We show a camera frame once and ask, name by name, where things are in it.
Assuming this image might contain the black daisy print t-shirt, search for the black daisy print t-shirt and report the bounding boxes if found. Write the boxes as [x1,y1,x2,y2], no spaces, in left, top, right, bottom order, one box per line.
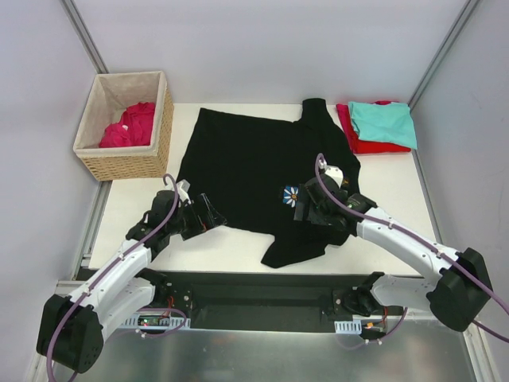
[178,99,361,268]

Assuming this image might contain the red t-shirt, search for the red t-shirt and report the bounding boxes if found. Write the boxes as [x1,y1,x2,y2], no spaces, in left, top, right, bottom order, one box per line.
[336,103,411,154]

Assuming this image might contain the teal t-shirt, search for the teal t-shirt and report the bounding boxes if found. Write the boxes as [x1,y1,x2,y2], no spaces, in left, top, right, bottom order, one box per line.
[348,101,418,150]

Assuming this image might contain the wicker basket with liner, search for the wicker basket with liner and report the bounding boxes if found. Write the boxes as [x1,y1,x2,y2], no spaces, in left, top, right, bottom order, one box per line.
[73,71,174,181]

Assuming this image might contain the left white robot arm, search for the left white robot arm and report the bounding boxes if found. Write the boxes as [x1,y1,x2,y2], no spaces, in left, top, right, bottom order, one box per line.
[36,189,227,373]

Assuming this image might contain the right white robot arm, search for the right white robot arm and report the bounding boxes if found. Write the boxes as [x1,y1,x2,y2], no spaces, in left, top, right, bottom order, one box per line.
[294,173,492,332]

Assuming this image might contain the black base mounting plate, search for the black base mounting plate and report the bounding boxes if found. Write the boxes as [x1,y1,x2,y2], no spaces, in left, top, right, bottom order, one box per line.
[138,269,367,333]

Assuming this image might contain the pink t-shirt in basket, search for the pink t-shirt in basket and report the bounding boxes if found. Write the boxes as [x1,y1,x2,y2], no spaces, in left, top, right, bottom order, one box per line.
[99,102,155,148]

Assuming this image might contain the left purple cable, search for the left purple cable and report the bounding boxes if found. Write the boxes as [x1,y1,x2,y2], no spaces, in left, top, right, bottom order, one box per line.
[45,173,188,381]

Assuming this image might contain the purple cable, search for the purple cable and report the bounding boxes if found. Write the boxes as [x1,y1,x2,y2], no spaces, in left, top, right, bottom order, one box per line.
[314,153,509,345]
[45,173,188,381]

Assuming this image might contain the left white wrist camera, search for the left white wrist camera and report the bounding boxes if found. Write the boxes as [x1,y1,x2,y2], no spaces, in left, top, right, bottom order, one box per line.
[174,180,191,205]

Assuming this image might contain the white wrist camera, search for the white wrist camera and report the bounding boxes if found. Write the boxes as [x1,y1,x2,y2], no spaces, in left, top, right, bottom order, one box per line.
[324,166,344,187]
[174,180,191,205]

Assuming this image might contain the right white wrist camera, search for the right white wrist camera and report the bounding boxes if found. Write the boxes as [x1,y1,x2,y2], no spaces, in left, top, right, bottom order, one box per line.
[324,166,344,187]

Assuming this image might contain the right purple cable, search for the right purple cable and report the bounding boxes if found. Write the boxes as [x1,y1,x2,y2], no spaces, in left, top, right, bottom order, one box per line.
[314,153,509,345]

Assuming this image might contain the left white cable duct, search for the left white cable duct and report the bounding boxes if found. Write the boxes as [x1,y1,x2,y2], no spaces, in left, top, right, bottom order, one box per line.
[119,314,191,331]

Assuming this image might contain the white cable duct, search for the white cable duct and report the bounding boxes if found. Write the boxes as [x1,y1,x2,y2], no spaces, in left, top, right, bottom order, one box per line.
[334,319,363,335]
[119,314,191,331]

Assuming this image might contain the right white cable duct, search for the right white cable duct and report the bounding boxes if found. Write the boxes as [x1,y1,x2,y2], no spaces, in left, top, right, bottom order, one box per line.
[334,319,363,335]

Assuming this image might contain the left aluminium frame post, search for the left aluminium frame post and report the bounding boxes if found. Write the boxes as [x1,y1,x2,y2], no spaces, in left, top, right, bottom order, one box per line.
[59,0,109,74]

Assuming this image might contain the aluminium frame post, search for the aluminium frame post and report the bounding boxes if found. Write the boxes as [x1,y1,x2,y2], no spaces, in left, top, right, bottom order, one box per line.
[408,0,483,111]
[59,0,109,74]

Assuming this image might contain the right aluminium frame post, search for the right aluminium frame post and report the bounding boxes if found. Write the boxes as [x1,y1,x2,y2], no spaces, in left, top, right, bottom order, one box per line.
[408,0,483,111]

